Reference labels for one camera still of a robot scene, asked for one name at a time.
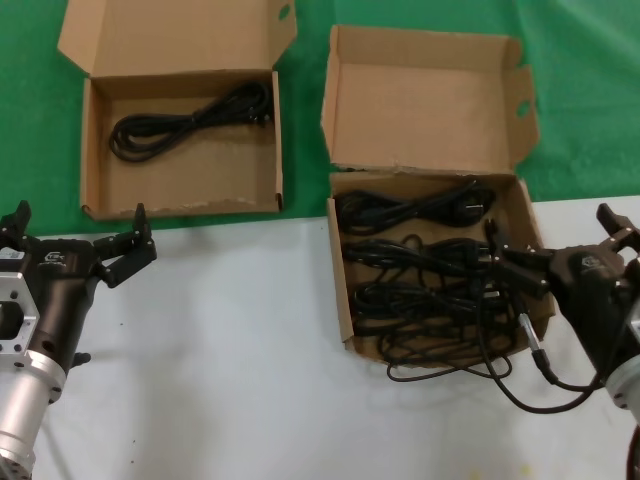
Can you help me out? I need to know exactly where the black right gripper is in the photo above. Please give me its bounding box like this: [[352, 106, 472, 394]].
[[482, 202, 640, 385]]

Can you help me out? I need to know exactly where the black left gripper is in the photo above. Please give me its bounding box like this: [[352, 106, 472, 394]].
[[0, 200, 159, 370]]

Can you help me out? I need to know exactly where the empty-lidded cardboard box, round hole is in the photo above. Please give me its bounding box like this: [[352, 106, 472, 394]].
[[56, 0, 296, 221]]

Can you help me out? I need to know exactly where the cardboard box with torn edge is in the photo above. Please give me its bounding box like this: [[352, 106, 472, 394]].
[[319, 23, 557, 361]]

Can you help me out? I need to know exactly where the green cloth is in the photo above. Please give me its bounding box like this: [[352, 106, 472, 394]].
[[0, 0, 640, 236]]

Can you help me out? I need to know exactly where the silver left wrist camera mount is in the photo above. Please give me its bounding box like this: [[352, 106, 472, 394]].
[[0, 249, 41, 371]]

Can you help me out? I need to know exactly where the loose black cable tangle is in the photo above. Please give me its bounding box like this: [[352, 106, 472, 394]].
[[352, 272, 519, 384]]

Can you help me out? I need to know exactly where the black power cable with plug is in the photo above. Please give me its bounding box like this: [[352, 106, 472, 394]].
[[333, 180, 499, 236]]

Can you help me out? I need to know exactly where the black cable bundle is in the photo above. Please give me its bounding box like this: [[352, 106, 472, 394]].
[[342, 234, 506, 275]]

